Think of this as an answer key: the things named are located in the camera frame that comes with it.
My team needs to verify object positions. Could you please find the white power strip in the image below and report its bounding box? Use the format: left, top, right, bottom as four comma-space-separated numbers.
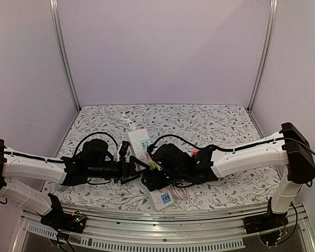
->
128, 129, 174, 211

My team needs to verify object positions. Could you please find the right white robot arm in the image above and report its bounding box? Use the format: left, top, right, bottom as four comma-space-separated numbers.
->
147, 122, 315, 229

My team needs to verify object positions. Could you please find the right aluminium frame post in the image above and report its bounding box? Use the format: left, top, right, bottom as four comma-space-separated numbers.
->
247, 0, 278, 113

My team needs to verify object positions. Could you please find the aluminium front rail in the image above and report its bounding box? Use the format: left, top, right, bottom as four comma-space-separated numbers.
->
15, 203, 315, 250

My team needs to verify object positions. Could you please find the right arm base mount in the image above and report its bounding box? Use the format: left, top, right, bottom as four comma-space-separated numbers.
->
243, 197, 288, 234

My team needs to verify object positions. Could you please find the grey-blue power strip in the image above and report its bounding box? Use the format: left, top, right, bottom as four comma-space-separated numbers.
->
55, 184, 68, 193

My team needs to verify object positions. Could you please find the white power strip cable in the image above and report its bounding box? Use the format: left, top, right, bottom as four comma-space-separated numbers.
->
120, 111, 138, 132

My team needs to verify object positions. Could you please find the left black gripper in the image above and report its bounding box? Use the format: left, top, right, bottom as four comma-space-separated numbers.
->
87, 156, 150, 185

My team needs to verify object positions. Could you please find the red cube socket adapter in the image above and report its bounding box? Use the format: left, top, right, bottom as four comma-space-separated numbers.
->
192, 150, 199, 157

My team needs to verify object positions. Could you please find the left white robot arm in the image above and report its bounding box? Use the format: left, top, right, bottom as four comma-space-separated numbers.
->
0, 139, 150, 228

